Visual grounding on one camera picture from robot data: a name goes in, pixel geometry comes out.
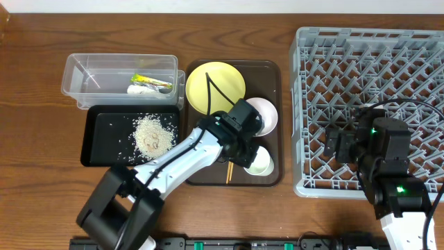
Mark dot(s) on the black waste tray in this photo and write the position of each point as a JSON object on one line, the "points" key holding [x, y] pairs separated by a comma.
{"points": [[105, 128]]}

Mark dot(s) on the pile of rice waste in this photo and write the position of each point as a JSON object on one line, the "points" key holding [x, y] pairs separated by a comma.
{"points": [[150, 136]]}

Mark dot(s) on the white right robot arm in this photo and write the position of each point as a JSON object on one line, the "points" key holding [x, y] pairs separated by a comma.
{"points": [[379, 147]]}

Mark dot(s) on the grey plastic dishwasher rack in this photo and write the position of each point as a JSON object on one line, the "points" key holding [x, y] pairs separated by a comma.
{"points": [[333, 71]]}

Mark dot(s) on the dark brown serving tray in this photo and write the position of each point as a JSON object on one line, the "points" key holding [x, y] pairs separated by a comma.
{"points": [[263, 79]]}

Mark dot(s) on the clear plastic bin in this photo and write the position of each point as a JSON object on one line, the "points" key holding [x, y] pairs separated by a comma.
{"points": [[103, 78]]}

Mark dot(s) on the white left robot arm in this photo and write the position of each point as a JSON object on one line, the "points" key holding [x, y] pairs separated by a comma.
{"points": [[124, 207]]}

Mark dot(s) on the pink bowl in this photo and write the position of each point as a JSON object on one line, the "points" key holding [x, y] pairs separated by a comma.
{"points": [[268, 113]]}

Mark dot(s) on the green yellow snack wrapper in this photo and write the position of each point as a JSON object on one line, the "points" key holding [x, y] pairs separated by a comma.
{"points": [[139, 79]]}

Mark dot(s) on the yellow plate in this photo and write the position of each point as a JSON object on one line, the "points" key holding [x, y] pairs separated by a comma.
{"points": [[229, 86]]}

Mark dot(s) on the white green cup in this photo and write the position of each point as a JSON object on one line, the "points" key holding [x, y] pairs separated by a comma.
{"points": [[262, 165]]}

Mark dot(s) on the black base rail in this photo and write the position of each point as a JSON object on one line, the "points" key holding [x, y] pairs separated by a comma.
{"points": [[307, 243]]}

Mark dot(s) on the white tissue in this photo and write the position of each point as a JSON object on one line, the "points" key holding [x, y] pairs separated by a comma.
{"points": [[141, 89]]}

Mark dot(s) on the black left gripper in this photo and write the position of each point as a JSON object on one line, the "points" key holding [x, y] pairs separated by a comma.
{"points": [[243, 153]]}

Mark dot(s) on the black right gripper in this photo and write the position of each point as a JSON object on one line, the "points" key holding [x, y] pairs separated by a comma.
{"points": [[334, 144]]}

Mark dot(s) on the wooden chopstick with pattern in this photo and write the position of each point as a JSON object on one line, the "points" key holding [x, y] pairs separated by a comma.
{"points": [[227, 175]]}

